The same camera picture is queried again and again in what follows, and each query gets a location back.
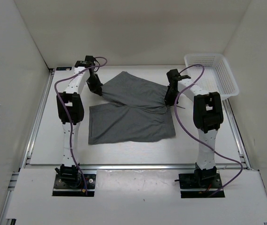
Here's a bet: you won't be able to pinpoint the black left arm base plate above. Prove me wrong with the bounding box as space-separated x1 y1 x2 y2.
52 173 96 197

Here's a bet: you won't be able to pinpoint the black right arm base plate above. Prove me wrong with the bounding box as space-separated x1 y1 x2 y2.
174 173 225 199

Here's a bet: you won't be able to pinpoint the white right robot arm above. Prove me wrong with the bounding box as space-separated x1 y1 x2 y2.
164 69 223 188

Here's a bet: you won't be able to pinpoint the grey cotton shorts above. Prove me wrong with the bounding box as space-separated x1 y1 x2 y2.
88 71 176 145

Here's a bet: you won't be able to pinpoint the aluminium left frame rail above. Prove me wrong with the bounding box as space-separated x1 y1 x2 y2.
0 68 55 225

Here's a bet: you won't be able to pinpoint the aluminium right frame rail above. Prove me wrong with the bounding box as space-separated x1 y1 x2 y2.
222 99 252 170

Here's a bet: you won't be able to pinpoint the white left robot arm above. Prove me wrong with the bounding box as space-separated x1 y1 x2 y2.
54 55 104 188

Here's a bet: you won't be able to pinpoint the aluminium frame rail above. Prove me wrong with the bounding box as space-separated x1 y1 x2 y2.
81 164 195 170
222 99 252 170
0 68 55 225

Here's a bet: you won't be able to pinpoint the aluminium front frame rail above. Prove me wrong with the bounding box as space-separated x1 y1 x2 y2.
81 164 195 170

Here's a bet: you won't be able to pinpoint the white perforated plastic basket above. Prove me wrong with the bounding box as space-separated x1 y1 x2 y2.
184 53 239 100

